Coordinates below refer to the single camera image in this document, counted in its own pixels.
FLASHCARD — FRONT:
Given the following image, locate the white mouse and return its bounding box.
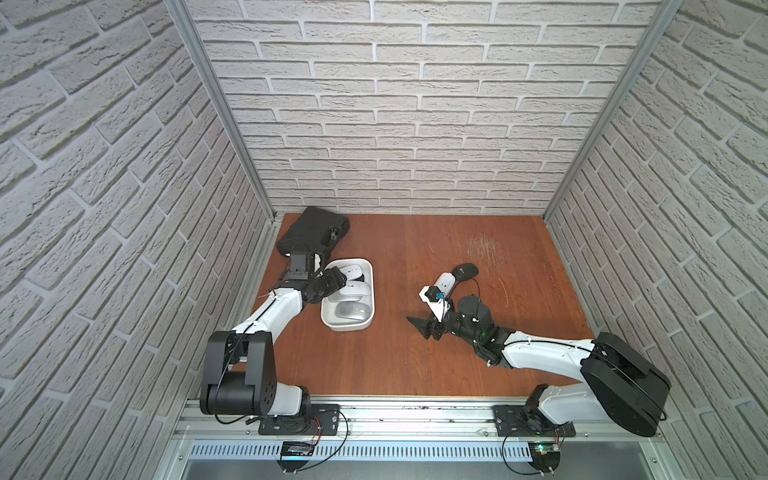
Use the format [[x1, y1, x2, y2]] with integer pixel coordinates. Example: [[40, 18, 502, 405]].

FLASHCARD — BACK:
[[339, 264, 365, 282], [434, 272, 457, 296], [338, 281, 372, 301]]

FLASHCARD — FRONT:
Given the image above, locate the silver mouse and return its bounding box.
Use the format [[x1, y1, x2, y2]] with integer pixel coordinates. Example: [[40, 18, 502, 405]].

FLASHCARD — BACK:
[[335, 301, 371, 323]]

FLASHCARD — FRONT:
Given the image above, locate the black mouse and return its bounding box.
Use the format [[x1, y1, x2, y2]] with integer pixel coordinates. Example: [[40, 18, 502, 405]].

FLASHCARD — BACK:
[[451, 263, 479, 283]]

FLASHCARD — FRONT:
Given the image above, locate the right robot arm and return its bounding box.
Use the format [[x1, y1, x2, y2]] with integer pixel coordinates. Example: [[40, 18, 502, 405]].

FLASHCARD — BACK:
[[408, 294, 671, 437]]

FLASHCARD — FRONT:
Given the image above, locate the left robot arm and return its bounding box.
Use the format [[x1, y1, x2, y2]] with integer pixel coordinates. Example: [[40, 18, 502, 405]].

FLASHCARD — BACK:
[[199, 267, 357, 418]]

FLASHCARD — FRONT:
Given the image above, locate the white storage box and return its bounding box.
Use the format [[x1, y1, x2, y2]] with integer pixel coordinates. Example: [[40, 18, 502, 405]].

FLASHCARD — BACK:
[[321, 258, 375, 332]]

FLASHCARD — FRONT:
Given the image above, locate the black carrying case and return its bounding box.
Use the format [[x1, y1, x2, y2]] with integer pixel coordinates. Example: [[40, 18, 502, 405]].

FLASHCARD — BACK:
[[276, 206, 350, 262]]

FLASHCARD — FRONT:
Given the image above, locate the right controller board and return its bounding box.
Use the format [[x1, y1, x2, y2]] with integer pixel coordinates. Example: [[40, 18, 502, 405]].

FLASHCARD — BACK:
[[528, 443, 561, 472]]

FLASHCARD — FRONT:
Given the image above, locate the controller board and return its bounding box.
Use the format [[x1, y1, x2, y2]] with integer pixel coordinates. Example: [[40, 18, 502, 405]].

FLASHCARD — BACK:
[[528, 443, 561, 472], [280, 441, 315, 458]]

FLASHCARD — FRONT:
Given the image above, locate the left controller board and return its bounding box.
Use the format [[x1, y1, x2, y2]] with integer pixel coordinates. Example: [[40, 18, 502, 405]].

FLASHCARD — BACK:
[[280, 441, 315, 458]]

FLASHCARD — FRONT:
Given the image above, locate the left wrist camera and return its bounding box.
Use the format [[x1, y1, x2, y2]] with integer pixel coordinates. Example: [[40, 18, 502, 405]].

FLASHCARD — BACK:
[[286, 250, 317, 281]]

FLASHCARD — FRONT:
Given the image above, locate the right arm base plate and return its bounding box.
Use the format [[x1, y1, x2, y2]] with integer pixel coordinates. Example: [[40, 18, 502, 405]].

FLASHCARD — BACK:
[[492, 405, 576, 438]]

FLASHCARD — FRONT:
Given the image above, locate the aluminium front rail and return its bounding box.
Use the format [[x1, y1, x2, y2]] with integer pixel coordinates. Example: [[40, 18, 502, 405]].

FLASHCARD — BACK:
[[173, 395, 664, 445]]

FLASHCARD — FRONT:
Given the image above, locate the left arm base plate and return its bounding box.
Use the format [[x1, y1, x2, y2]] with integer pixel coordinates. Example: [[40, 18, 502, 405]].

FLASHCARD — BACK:
[[258, 404, 340, 437]]

